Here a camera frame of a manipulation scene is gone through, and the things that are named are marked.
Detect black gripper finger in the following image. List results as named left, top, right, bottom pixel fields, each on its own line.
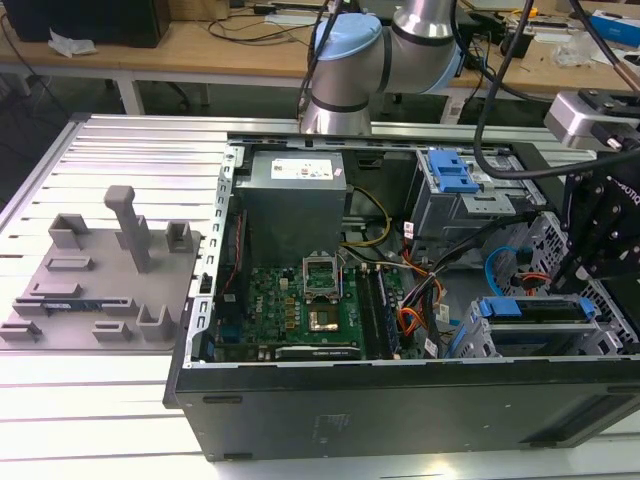
left=558, top=172, right=609, bottom=241
left=549, top=219, right=624, bottom=297

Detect red orange disk wire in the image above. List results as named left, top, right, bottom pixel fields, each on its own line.
left=518, top=268, right=555, bottom=293

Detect hard disk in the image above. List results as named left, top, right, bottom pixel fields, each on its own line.
left=477, top=294, right=601, bottom=327

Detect grey perforated disk bay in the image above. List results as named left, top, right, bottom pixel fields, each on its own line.
left=452, top=209, right=640, bottom=359

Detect RAM stick in slot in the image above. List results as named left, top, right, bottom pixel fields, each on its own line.
left=375, top=265, right=402, bottom=357

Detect black RAM slot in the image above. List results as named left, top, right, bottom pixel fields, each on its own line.
left=356, top=264, right=384, bottom=359

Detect grey drive cage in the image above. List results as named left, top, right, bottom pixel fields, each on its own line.
left=410, top=148, right=547, bottom=242

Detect blue drive latch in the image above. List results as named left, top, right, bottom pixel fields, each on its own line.
left=428, top=151, right=481, bottom=194

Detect crumpled clear plastic bag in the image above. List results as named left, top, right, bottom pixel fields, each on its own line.
left=551, top=32, right=609, bottom=67

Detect small black cube device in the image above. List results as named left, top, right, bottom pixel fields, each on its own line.
left=500, top=27, right=534, bottom=58

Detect blue cardboard box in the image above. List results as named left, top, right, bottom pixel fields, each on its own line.
left=588, top=10, right=640, bottom=49

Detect black open PC case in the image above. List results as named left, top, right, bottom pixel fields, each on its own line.
left=163, top=130, right=640, bottom=464

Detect metal socket cover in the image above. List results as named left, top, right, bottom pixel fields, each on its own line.
left=301, top=253, right=342, bottom=302

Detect CPU socket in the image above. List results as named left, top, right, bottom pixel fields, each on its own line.
left=307, top=307, right=343, bottom=335

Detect black graphics card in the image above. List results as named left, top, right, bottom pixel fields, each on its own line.
left=272, top=343, right=362, bottom=362

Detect grey power supply unit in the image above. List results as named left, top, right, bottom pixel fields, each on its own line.
left=233, top=150, right=349, bottom=257

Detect green motherboard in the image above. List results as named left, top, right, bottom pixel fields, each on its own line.
left=214, top=264, right=401, bottom=361

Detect grey parts rack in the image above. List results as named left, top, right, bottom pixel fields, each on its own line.
left=0, top=184, right=204, bottom=351

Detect large black box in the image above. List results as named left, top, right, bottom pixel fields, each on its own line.
left=2, top=0, right=172, bottom=49

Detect crumpled white paper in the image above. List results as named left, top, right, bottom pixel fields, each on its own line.
left=47, top=27, right=99, bottom=58

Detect blue disk wire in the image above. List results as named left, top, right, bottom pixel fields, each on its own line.
left=486, top=243, right=532, bottom=302

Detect wooden desk white frame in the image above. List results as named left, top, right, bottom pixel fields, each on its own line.
left=0, top=17, right=321, bottom=117
left=447, top=7, right=640, bottom=122

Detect thick black camera cable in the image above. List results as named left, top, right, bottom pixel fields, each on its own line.
left=472, top=0, right=604, bottom=182

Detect black cable copper end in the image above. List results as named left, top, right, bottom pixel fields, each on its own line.
left=569, top=0, right=640, bottom=94

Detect black cable bundle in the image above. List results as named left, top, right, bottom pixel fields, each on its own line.
left=399, top=209, right=544, bottom=359

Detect orange flat wire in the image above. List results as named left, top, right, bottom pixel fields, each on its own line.
left=396, top=306, right=420, bottom=352

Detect yellow power wires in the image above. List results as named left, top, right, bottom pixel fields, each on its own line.
left=339, top=186, right=393, bottom=249

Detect black cable beside arm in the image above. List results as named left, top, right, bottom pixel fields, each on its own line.
left=297, top=0, right=351, bottom=126

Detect thin red wire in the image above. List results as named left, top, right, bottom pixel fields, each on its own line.
left=222, top=209, right=249, bottom=302

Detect black cable on desk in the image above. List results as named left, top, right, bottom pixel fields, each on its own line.
left=207, top=13, right=312, bottom=45

